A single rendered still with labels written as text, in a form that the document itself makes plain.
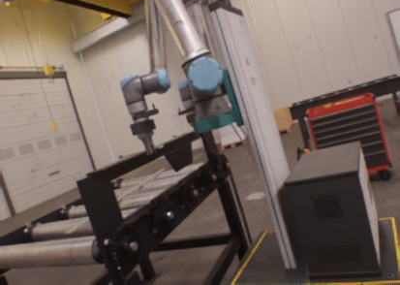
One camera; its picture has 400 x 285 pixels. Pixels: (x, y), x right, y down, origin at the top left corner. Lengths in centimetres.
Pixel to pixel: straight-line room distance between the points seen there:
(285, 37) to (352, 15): 233
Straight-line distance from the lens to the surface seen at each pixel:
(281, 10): 1181
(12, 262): 176
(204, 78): 133
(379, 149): 359
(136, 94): 139
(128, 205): 190
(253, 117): 158
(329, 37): 1155
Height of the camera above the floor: 125
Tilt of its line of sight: 4 degrees down
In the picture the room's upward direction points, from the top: 17 degrees counter-clockwise
